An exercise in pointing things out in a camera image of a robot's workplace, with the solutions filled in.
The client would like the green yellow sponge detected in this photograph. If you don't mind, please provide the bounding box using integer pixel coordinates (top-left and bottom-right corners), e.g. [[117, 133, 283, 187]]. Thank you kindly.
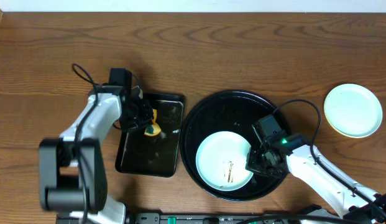
[[144, 109, 162, 137]]

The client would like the light blue plate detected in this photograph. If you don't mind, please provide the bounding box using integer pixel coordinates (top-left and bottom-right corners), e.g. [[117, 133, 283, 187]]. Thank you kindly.
[[196, 131, 254, 192], [324, 83, 383, 138]]

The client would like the yellow plate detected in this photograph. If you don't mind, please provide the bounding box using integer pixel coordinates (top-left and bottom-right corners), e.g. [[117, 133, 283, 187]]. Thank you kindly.
[[324, 110, 367, 139]]

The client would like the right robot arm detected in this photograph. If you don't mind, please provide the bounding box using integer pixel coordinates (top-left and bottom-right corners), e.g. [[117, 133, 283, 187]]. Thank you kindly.
[[246, 133, 386, 223]]

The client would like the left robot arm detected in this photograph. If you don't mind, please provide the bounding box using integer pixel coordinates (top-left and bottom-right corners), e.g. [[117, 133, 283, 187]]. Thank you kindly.
[[38, 85, 153, 223]]

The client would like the black rectangular tray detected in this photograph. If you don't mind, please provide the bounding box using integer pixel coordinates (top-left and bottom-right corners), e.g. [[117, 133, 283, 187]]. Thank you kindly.
[[115, 93, 185, 177]]

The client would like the black round tray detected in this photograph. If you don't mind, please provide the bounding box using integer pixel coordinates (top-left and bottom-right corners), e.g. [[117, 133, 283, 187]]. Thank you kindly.
[[180, 90, 286, 202]]

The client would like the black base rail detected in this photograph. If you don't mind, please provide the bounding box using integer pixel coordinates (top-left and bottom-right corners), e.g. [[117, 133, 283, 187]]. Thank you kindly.
[[55, 209, 339, 224]]

